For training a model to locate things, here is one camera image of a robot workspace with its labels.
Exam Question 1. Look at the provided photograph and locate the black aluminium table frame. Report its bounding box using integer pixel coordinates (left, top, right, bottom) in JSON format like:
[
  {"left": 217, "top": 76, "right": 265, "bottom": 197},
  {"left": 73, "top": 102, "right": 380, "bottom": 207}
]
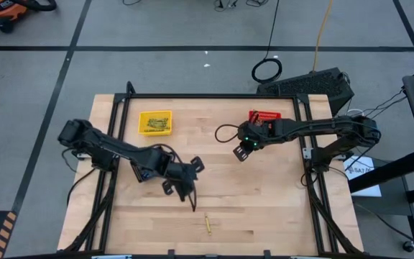
[{"left": 61, "top": 81, "right": 362, "bottom": 259}]

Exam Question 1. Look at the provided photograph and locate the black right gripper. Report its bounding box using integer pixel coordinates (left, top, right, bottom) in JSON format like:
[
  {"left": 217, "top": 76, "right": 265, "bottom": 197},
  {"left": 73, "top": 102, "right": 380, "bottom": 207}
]
[{"left": 232, "top": 121, "right": 271, "bottom": 163}]

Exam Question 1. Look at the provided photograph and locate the yellow hanging cable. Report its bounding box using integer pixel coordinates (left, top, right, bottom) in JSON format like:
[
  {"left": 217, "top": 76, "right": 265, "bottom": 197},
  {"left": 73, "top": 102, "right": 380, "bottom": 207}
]
[{"left": 310, "top": 0, "right": 334, "bottom": 73}]

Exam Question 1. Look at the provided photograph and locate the black plastic basket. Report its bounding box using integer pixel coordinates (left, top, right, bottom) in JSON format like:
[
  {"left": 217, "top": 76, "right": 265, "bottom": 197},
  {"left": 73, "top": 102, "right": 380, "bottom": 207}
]
[{"left": 130, "top": 161, "right": 151, "bottom": 183}]

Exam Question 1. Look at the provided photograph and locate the yellow plastic basket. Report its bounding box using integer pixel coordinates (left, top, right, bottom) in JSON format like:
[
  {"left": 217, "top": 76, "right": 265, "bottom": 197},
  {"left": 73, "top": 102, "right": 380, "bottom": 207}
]
[{"left": 137, "top": 109, "right": 174, "bottom": 137}]

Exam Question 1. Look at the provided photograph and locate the white paper sheet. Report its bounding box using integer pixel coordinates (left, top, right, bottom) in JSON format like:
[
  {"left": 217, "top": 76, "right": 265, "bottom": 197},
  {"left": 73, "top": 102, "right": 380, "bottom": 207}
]
[{"left": 343, "top": 155, "right": 383, "bottom": 198}]

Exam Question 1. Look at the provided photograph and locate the red plastic basket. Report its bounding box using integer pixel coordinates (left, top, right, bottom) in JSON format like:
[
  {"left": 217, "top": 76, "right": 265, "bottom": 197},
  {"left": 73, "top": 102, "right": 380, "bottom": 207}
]
[{"left": 249, "top": 109, "right": 282, "bottom": 125}]

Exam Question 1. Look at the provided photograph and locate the black computer case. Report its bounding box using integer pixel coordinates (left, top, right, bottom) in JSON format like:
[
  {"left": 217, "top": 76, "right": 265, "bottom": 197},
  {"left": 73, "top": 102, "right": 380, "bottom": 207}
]
[{"left": 256, "top": 67, "right": 356, "bottom": 117}]

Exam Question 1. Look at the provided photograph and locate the black cable with coil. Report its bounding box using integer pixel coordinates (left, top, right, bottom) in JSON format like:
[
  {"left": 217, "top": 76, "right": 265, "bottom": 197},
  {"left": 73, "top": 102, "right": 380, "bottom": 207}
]
[{"left": 250, "top": 0, "right": 284, "bottom": 85}]

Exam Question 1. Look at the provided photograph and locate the yellow crayon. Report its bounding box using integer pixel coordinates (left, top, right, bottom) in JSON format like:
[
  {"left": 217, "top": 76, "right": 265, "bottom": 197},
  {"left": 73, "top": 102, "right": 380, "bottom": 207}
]
[{"left": 203, "top": 212, "right": 213, "bottom": 237}]

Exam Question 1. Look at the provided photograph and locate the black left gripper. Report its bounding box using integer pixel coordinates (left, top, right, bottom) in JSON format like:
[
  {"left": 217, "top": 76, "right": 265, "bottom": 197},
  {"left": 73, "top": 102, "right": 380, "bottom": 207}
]
[{"left": 161, "top": 155, "right": 206, "bottom": 196}]

